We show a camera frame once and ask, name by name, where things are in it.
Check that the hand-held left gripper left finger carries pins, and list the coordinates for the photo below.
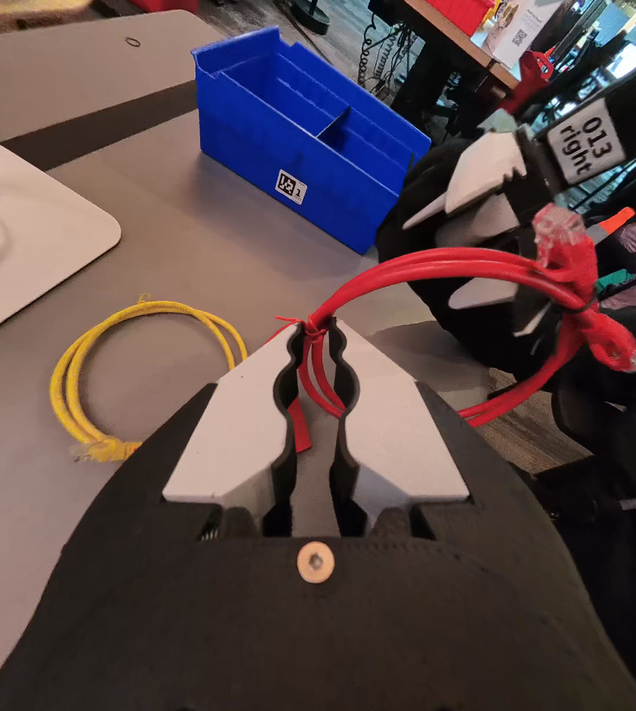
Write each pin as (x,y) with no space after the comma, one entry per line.
(229,439)

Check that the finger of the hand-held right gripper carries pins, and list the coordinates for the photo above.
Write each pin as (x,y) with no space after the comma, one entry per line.
(484,166)
(479,219)

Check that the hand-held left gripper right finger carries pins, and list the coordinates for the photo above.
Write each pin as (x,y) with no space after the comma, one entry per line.
(401,444)

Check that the blue plastic bin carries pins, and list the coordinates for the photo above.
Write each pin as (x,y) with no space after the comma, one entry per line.
(351,211)

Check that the person's right hand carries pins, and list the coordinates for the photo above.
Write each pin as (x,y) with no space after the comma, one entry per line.
(423,300)

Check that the wooden table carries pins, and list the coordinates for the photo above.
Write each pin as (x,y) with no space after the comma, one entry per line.
(462,44)

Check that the white printed box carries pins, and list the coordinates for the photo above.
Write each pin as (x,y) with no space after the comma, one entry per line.
(523,28)

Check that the red plastic tote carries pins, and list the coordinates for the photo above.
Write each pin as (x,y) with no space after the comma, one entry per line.
(456,8)

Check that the white board stand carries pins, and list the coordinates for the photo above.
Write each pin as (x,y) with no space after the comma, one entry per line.
(45,239)

